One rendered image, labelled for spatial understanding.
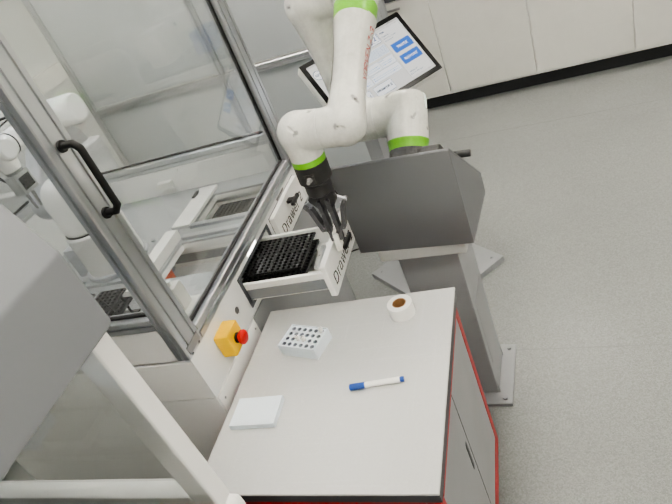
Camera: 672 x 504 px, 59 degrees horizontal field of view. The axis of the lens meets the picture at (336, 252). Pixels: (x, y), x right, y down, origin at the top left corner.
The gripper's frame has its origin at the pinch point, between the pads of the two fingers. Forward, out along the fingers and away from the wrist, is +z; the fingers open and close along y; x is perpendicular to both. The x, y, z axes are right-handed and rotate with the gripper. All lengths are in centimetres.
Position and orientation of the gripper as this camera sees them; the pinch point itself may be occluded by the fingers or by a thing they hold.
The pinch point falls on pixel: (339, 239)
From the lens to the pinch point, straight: 169.3
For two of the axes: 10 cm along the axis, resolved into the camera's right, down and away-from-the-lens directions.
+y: 9.4, -1.3, -3.3
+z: 3.0, 7.8, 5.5
